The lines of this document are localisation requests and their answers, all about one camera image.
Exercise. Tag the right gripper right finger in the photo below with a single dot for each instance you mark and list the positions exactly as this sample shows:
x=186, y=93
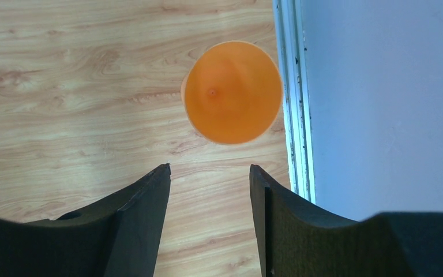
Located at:
x=298, y=238

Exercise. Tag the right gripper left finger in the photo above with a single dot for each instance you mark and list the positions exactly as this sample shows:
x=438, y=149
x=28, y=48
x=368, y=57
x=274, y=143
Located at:
x=118, y=235

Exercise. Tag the orange plastic glass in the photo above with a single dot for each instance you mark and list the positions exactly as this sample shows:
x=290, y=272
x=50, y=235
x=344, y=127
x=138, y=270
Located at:
x=233, y=93

